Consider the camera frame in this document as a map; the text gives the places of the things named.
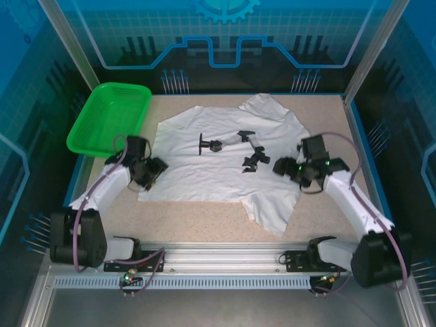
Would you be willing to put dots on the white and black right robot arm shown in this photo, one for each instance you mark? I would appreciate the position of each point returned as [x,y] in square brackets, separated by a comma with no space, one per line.
[354,204]

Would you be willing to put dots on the aluminium mounting rail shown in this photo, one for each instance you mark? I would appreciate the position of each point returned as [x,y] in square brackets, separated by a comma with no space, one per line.
[221,255]

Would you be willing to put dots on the white t-shirt with robot print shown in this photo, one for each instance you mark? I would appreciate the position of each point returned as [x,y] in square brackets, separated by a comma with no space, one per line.
[204,184]

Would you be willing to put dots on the steel shelf plate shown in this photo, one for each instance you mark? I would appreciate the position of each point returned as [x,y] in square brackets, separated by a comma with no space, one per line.
[221,310]

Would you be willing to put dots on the aluminium frame post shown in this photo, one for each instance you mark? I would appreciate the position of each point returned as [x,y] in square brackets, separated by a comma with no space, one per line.
[374,51]
[69,44]

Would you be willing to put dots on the green plastic basket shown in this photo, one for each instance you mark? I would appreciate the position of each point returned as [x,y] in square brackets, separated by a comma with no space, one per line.
[102,119]

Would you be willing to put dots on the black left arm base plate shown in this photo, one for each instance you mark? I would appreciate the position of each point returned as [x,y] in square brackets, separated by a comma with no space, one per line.
[116,266]

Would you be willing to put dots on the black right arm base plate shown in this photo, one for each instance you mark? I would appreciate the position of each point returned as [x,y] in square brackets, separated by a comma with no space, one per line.
[294,262]

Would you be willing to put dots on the aluminium table side rail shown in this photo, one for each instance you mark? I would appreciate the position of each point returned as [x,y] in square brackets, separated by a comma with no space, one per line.
[361,143]

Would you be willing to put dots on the small connector with green light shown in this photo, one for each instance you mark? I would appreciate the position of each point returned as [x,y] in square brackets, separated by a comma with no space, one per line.
[328,279]
[128,277]

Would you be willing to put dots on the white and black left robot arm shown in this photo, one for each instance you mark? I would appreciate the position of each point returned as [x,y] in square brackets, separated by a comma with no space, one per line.
[102,190]

